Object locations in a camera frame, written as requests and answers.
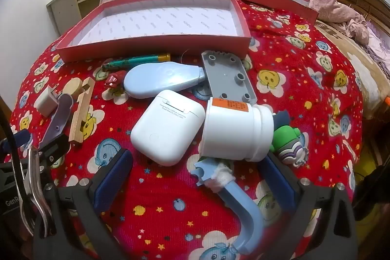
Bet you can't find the white charger plug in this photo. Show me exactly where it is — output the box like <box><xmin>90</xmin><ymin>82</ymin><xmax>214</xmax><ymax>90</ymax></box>
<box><xmin>34</xmin><ymin>85</ymin><xmax>60</xmax><ymax>116</ymax></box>

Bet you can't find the light blue plastic hook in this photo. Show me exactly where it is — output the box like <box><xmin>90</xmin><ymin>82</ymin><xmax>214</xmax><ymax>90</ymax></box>
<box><xmin>191</xmin><ymin>158</ymin><xmax>264</xmax><ymax>254</ymax></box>

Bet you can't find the red smiley flower blanket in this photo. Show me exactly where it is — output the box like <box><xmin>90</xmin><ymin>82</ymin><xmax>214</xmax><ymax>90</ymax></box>
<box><xmin>9</xmin><ymin>0</ymin><xmax>364</xmax><ymax>260</ymax></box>

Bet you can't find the grey studded building plate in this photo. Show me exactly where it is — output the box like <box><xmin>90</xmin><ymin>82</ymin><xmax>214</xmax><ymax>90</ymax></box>
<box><xmin>201</xmin><ymin>50</ymin><xmax>258</xmax><ymax>106</ymax></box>

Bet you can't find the round wooden disc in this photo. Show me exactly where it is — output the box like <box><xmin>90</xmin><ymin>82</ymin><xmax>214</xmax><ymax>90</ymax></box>
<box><xmin>62</xmin><ymin>78</ymin><xmax>84</xmax><ymax>96</ymax></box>

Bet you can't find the purple pillow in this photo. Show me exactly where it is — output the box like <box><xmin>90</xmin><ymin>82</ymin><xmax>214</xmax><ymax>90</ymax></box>
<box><xmin>364</xmin><ymin>24</ymin><xmax>390</xmax><ymax>78</ymax></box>

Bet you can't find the tan bed sheet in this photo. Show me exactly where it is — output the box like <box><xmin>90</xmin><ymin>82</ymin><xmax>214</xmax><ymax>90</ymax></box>
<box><xmin>314</xmin><ymin>19</ymin><xmax>390</xmax><ymax>120</ymax></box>

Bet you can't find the light blue oval case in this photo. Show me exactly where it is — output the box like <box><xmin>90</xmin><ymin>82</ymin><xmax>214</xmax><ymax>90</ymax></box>
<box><xmin>123</xmin><ymin>61</ymin><xmax>205</xmax><ymax>100</ymax></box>

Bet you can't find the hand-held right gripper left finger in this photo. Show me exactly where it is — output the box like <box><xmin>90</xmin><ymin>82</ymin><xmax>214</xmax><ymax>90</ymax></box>
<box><xmin>32</xmin><ymin>148</ymin><xmax>134</xmax><ymax>260</ymax></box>

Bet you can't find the black cable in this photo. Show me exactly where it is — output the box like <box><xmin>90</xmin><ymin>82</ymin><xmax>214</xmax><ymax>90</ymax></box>
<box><xmin>0</xmin><ymin>92</ymin><xmax>31</xmax><ymax>236</ymax></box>

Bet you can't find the white earbuds case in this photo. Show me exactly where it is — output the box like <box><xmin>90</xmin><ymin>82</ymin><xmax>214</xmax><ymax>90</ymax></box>
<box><xmin>130</xmin><ymin>89</ymin><xmax>205</xmax><ymax>167</ymax></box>

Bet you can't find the red cardboard box tray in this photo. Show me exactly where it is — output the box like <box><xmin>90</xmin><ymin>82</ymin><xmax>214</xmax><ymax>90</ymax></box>
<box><xmin>56</xmin><ymin>0</ymin><xmax>252</xmax><ymax>62</ymax></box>

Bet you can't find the green cartoon lighter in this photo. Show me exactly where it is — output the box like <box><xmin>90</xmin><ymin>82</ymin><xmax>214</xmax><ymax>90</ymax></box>
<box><xmin>102</xmin><ymin>53</ymin><xmax>171</xmax><ymax>72</ymax></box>

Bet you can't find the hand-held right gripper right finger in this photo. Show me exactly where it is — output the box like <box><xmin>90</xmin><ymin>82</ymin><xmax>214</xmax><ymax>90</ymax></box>
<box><xmin>259</xmin><ymin>153</ymin><xmax>358</xmax><ymax>260</ymax></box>

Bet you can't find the small red toy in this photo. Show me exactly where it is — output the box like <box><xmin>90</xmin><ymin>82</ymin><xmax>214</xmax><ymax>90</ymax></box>
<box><xmin>105</xmin><ymin>70</ymin><xmax>127</xmax><ymax>89</ymax></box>

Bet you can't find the white plastic cup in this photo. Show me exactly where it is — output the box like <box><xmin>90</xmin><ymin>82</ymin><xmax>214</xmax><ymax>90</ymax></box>
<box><xmin>198</xmin><ymin>97</ymin><xmax>275</xmax><ymax>162</ymax></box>

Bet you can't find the long wooden block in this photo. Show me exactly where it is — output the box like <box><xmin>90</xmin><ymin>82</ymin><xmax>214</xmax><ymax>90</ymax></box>
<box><xmin>68</xmin><ymin>77</ymin><xmax>95</xmax><ymax>145</ymax></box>

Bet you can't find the beige wooden shelf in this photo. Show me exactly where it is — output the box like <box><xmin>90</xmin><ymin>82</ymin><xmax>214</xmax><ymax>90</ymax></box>
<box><xmin>46</xmin><ymin>0</ymin><xmax>107</xmax><ymax>35</ymax></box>

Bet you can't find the green cartoon figure toy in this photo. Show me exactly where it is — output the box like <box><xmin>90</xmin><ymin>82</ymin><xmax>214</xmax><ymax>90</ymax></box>
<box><xmin>268</xmin><ymin>110</ymin><xmax>310</xmax><ymax>167</ymax></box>

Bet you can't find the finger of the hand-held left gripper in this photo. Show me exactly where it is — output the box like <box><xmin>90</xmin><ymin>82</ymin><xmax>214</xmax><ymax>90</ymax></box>
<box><xmin>38</xmin><ymin>134</ymin><xmax>71</xmax><ymax>167</ymax></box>
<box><xmin>0</xmin><ymin>130</ymin><xmax>32</xmax><ymax>157</ymax></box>

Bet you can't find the lavender plastic handle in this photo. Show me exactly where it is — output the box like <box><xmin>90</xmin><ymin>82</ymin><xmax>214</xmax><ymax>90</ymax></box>
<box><xmin>38</xmin><ymin>92</ymin><xmax>74</xmax><ymax>146</ymax></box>

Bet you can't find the yellow cloth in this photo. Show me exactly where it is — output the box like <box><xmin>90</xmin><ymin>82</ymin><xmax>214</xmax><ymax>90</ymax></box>
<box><xmin>355</xmin><ymin>156</ymin><xmax>390</xmax><ymax>248</ymax></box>

